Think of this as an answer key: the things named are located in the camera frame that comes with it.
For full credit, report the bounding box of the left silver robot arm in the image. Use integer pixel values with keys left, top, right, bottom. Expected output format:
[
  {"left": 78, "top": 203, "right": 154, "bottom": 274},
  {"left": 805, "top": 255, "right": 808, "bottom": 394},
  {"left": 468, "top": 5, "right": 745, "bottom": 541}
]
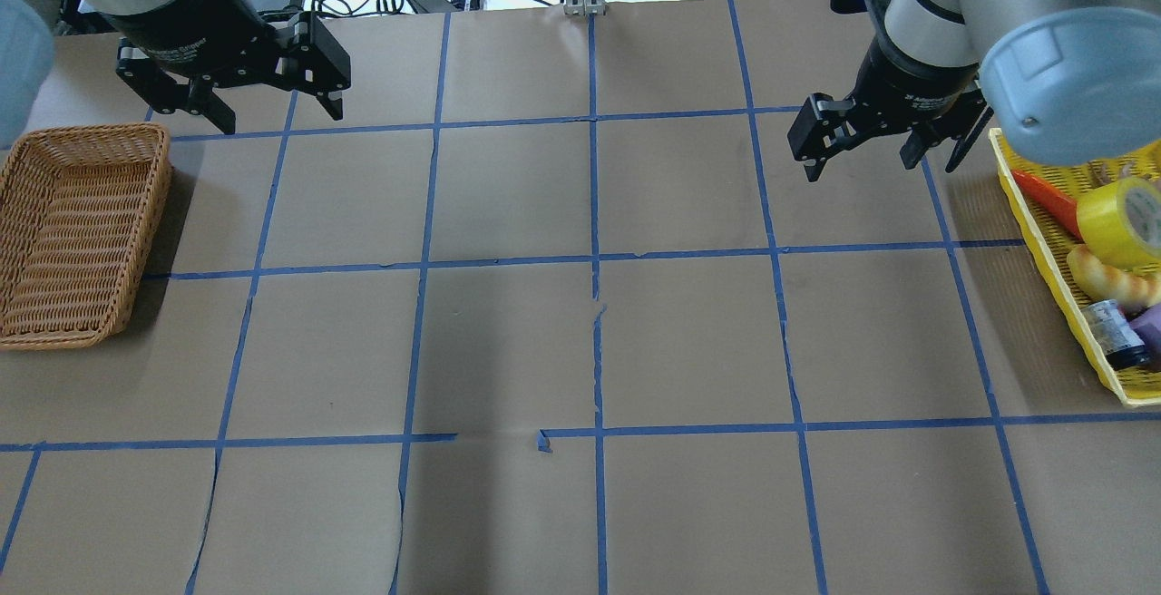
[{"left": 1, "top": 0, "right": 352, "bottom": 146}]

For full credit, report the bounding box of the small dark bottle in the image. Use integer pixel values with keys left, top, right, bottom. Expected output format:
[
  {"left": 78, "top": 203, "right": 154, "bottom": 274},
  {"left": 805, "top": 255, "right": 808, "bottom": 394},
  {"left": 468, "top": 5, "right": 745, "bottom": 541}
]
[{"left": 1081, "top": 300, "right": 1151, "bottom": 371}]

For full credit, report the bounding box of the yellow tape roll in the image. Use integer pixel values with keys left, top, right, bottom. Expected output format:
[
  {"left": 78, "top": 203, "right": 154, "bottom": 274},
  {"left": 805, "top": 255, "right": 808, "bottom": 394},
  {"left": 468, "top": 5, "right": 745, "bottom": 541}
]
[{"left": 1077, "top": 177, "right": 1160, "bottom": 271}]

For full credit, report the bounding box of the orange toy carrot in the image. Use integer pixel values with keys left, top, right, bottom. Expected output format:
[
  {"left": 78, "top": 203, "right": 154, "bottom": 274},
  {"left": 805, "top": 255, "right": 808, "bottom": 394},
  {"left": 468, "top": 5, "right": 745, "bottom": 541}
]
[{"left": 1011, "top": 170, "right": 1083, "bottom": 242}]

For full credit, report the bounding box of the brown wicker basket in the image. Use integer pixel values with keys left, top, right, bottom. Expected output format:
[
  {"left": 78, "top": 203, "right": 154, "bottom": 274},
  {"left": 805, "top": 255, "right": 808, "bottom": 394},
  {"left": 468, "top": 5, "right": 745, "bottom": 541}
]
[{"left": 1, "top": 122, "right": 173, "bottom": 351}]

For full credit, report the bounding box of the purple toy object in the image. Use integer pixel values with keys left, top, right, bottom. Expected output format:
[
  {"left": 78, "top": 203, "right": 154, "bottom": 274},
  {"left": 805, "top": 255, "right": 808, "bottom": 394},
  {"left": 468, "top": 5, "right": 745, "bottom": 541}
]
[{"left": 1128, "top": 303, "right": 1161, "bottom": 370}]

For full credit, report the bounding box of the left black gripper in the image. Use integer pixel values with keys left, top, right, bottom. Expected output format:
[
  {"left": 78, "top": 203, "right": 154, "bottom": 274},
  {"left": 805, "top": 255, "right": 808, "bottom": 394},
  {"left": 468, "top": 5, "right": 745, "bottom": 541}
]
[{"left": 116, "top": 0, "right": 352, "bottom": 135}]

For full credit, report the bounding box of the yellow plastic tray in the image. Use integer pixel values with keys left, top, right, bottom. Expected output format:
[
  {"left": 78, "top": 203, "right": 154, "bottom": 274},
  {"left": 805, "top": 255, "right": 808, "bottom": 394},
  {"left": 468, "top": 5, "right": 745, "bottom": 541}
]
[{"left": 990, "top": 128, "right": 1158, "bottom": 406}]

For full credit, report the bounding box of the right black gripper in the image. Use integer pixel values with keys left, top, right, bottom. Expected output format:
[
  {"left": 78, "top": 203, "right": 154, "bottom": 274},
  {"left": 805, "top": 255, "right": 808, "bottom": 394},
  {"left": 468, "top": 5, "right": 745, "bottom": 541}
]
[{"left": 787, "top": 36, "right": 991, "bottom": 182}]

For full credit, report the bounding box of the toy bread croissant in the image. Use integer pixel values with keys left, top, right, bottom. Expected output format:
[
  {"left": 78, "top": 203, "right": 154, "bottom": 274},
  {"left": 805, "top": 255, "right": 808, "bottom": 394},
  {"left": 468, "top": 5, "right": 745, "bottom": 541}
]
[{"left": 1065, "top": 244, "right": 1160, "bottom": 314}]

